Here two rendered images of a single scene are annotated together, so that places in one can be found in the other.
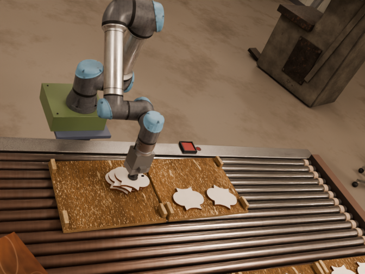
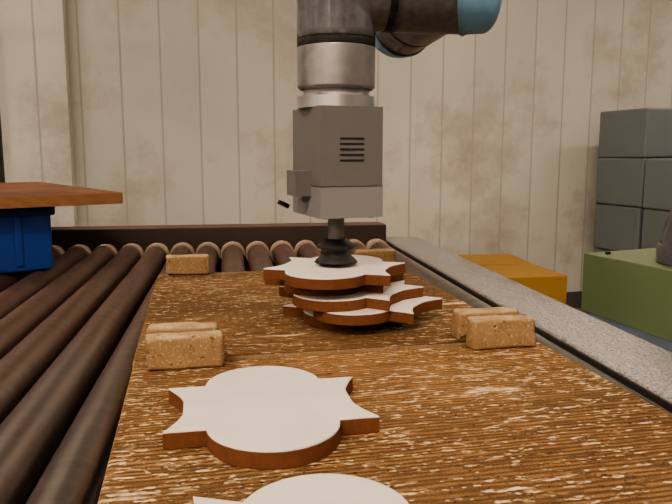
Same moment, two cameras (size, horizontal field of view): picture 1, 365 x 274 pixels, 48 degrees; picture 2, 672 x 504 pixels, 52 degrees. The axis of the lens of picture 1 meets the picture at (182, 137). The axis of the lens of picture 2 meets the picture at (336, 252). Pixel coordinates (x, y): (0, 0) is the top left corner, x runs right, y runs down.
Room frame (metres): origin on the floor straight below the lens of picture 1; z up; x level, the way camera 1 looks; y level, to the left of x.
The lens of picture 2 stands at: (1.54, -0.49, 1.10)
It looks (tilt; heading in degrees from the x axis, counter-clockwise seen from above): 8 degrees down; 116
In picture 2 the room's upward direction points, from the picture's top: straight up
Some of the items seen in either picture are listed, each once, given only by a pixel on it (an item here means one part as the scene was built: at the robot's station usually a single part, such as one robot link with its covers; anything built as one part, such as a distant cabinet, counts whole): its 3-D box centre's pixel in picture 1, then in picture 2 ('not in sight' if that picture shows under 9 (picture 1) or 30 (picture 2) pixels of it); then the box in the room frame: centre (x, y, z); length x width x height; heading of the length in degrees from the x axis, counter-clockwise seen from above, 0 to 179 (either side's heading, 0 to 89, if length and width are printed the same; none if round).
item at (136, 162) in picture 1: (140, 160); (324, 155); (1.24, 0.11, 1.10); 0.10 x 0.09 x 0.16; 47
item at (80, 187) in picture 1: (106, 191); (305, 306); (1.17, 0.19, 0.93); 0.41 x 0.35 x 0.02; 127
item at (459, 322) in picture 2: not in sight; (485, 323); (1.40, 0.12, 0.95); 0.06 x 0.02 x 0.03; 37
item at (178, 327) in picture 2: (162, 210); (183, 339); (1.18, -0.05, 0.95); 0.06 x 0.02 x 0.03; 37
